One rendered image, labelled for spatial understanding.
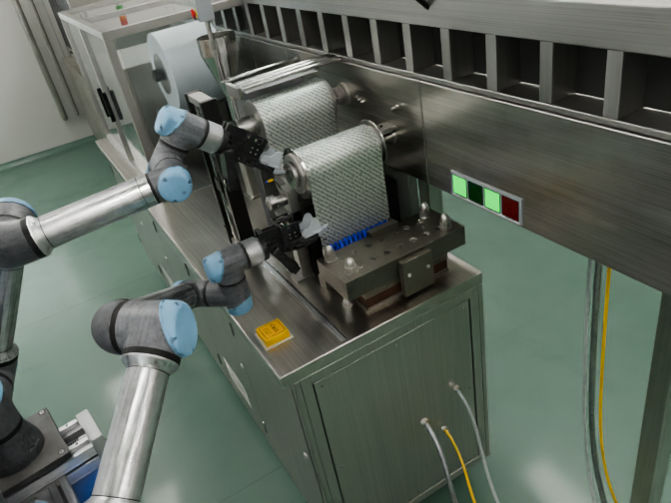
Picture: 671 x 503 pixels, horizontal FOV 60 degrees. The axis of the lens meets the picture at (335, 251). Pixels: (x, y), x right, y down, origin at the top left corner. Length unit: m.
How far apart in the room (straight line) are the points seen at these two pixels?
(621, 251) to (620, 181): 0.15
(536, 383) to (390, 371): 1.09
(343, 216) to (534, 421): 1.25
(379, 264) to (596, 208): 0.57
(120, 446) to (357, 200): 0.91
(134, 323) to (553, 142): 0.93
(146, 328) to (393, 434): 0.92
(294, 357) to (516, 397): 1.30
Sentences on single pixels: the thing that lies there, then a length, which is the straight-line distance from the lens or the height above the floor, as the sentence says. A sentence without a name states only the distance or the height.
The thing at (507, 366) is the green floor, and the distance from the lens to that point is 2.73.
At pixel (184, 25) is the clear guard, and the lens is 2.47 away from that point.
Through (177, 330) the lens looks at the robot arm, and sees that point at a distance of 1.21.
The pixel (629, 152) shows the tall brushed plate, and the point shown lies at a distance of 1.19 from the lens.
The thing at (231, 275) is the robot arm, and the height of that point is 1.09.
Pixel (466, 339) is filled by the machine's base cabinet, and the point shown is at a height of 0.68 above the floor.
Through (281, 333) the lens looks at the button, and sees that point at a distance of 1.57.
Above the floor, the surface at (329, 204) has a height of 1.16.
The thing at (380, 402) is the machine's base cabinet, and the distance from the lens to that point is 1.74.
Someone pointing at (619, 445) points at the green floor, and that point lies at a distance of 2.49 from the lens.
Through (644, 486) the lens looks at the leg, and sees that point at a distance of 1.95.
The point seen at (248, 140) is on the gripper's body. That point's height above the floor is 1.39.
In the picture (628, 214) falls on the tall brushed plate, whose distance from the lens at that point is 1.24.
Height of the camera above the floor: 1.89
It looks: 31 degrees down
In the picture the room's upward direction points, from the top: 11 degrees counter-clockwise
